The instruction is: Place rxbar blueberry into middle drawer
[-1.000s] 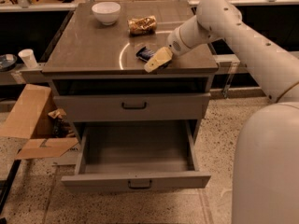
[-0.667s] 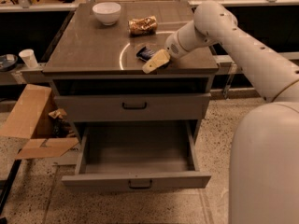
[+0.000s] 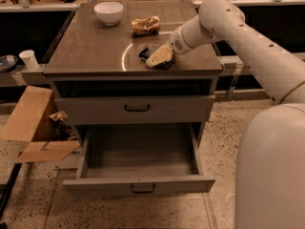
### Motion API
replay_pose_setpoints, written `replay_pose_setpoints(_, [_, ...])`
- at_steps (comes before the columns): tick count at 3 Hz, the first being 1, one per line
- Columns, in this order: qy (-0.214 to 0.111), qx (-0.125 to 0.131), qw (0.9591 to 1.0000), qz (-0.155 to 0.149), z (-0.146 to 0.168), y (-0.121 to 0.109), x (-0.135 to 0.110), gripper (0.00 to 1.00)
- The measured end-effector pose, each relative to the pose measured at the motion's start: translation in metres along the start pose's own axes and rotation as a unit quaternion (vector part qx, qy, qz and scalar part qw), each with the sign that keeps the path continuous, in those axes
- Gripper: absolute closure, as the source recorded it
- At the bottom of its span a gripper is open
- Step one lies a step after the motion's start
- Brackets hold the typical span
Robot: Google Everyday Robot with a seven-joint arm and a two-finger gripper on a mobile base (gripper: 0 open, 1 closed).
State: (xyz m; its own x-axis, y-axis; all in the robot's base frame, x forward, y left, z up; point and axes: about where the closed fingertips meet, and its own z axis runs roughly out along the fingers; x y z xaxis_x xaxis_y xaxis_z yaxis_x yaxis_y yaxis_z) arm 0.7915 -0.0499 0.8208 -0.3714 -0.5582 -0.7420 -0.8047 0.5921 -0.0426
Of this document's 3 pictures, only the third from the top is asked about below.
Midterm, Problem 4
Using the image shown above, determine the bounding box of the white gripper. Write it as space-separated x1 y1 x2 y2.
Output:
145 28 192 69

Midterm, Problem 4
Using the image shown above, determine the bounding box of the blue rxbar wrapper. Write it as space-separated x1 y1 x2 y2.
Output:
137 46 175 71

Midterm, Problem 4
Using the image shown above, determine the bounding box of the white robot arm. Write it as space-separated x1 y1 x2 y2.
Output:
147 0 305 229

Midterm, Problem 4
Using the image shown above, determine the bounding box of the grey drawer cabinet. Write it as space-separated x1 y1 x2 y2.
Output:
44 1 223 139

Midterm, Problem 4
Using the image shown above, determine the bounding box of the closed grey upper drawer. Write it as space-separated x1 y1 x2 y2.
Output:
55 95 214 125

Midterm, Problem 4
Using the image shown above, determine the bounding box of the open grey lower drawer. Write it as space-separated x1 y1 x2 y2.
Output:
63 123 215 197

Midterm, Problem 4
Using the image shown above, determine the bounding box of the crumpled golden snack bag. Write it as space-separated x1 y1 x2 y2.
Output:
131 16 160 36

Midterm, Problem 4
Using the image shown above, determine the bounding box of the white ceramic bowl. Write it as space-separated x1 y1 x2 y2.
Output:
93 2 124 26

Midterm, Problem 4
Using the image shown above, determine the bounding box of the white paper cup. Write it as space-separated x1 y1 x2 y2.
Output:
19 50 39 70

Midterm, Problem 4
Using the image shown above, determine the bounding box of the open cardboard box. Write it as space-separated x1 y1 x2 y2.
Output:
0 86 80 163

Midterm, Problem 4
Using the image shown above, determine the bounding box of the dark round plate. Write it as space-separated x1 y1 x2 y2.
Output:
0 55 18 73

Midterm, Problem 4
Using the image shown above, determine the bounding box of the grey metal shelf rail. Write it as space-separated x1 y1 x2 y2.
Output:
217 52 305 76

